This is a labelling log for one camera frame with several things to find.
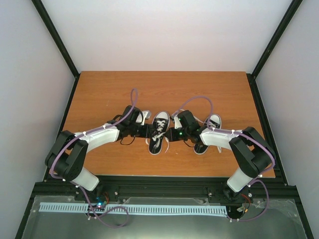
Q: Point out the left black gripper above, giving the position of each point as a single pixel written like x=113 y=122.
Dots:
x=147 y=133

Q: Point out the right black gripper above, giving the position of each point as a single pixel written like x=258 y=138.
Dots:
x=172 y=137

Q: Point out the black canvas sneaker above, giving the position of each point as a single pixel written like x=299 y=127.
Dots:
x=159 y=133
x=214 y=121

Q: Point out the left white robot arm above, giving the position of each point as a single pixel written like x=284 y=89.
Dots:
x=66 y=157

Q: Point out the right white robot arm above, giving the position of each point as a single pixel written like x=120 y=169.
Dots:
x=253 y=155

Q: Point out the green lit circuit board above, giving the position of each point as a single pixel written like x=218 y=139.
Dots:
x=102 y=201

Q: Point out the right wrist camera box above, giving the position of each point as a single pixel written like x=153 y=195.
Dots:
x=176 y=121

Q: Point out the right black frame post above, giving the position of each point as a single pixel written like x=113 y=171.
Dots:
x=285 y=21

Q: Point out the black frame post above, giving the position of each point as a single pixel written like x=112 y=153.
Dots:
x=45 y=17
x=285 y=21

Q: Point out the black aluminium frame rail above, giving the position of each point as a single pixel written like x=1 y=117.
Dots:
x=213 y=189

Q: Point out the light blue slotted cable duct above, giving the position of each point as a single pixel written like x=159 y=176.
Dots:
x=140 y=210

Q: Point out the left black frame post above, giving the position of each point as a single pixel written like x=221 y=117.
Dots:
x=45 y=17

